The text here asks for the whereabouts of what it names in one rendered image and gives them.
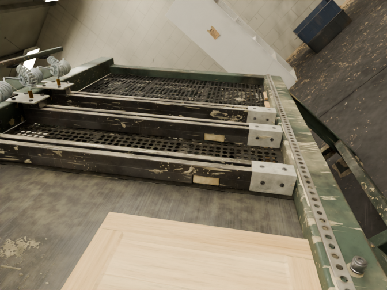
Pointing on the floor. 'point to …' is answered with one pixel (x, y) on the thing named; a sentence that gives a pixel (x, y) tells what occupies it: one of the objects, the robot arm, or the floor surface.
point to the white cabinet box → (228, 39)
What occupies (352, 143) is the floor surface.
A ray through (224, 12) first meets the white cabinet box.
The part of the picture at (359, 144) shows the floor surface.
